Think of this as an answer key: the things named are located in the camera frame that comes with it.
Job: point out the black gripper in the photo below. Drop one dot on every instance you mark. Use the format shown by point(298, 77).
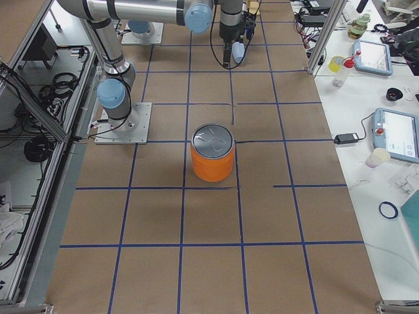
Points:
point(227, 33)

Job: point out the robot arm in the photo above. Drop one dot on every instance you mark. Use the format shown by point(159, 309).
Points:
point(141, 29)
point(110, 24)

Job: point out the pink white paper cup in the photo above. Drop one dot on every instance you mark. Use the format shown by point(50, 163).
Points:
point(377, 157)

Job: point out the wooden stand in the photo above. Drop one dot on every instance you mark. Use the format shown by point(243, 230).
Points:
point(253, 6)

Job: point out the orange bin with grey lid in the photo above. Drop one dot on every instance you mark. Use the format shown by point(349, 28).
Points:
point(212, 152)

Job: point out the clear bottle red cap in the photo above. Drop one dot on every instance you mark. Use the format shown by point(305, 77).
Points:
point(344, 71)

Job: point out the green glass jar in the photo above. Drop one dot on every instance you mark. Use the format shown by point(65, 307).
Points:
point(358, 26)

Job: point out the far teach pendant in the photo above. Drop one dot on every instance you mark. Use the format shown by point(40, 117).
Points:
point(371, 57)

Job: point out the teach pendant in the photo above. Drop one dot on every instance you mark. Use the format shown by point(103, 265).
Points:
point(397, 133)
point(371, 57)

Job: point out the black power brick on table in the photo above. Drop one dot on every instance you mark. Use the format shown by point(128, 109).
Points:
point(346, 138)

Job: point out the black round object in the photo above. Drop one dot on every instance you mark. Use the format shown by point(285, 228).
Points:
point(393, 94)

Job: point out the near teach pendant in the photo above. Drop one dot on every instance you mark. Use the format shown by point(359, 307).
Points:
point(397, 133)

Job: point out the clear plastic packaging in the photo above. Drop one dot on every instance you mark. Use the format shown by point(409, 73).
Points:
point(406, 180)

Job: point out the teal board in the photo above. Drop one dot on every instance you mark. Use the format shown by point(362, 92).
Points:
point(410, 212)

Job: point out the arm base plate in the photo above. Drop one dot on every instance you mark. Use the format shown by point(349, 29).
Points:
point(134, 130)
point(127, 37)

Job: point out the aluminium frame post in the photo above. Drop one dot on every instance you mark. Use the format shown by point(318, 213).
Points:
point(326, 31)

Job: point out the black box under frame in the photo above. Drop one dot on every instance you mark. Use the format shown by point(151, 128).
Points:
point(42, 48)

